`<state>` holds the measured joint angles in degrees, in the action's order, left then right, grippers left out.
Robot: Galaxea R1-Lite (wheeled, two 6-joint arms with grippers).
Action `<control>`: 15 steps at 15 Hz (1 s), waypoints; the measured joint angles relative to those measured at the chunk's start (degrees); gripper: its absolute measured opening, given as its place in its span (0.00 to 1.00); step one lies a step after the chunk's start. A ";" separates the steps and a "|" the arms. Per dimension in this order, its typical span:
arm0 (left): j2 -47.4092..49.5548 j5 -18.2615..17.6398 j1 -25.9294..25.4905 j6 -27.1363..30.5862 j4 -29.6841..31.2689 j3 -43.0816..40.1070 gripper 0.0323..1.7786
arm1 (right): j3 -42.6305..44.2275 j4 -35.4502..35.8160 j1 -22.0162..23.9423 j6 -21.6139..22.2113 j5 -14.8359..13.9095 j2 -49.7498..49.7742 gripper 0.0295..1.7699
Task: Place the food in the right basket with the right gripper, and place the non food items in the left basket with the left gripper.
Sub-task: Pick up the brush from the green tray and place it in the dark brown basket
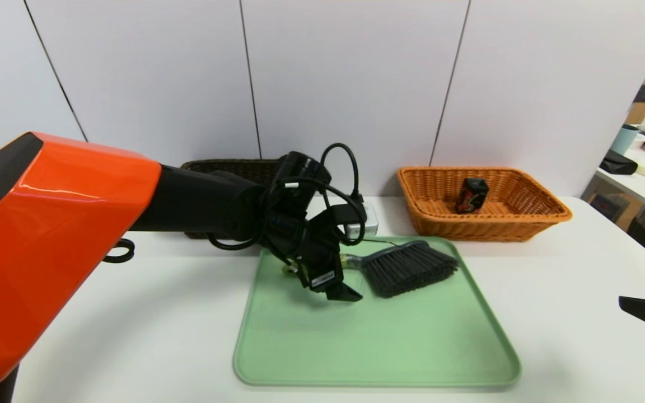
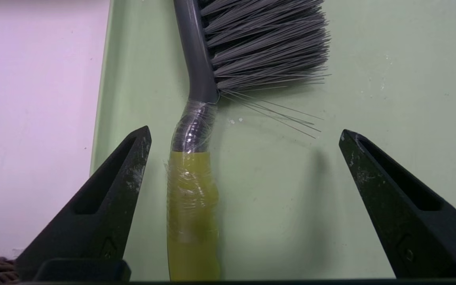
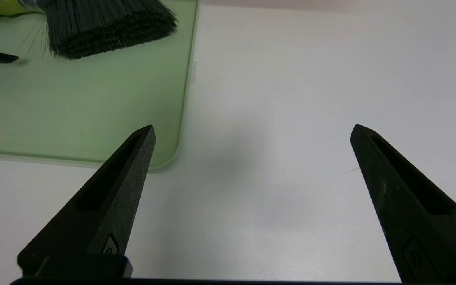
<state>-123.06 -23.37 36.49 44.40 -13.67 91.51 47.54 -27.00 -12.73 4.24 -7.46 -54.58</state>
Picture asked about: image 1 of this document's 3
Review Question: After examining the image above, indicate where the teal cup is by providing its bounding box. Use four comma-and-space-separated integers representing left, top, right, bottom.
610, 124, 641, 157

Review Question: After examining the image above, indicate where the black pouch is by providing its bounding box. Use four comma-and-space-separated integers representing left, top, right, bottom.
599, 149, 639, 176

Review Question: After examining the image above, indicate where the dark brown wicker basket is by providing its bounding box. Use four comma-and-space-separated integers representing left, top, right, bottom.
180, 158, 281, 240

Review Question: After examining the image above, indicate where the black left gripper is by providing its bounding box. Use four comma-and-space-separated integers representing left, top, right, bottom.
295, 217, 363, 302

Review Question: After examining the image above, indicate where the orange wicker basket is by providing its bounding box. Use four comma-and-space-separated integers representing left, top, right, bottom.
397, 166, 574, 242

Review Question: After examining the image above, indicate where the light green plastic tray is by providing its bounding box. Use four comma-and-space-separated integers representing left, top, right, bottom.
233, 236, 522, 388

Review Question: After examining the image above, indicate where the black loop strap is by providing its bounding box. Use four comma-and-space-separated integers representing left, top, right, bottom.
102, 238, 136, 264

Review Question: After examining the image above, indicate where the black red gum box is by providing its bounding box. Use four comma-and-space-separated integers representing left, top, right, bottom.
456, 177, 490, 215

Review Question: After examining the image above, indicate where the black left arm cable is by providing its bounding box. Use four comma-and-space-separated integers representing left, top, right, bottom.
320, 143, 368, 247

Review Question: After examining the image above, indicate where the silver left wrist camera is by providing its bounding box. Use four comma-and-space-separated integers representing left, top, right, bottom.
345, 203, 379, 237

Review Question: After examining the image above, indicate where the black brush green handle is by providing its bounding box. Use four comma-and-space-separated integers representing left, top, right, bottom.
282, 241, 461, 299

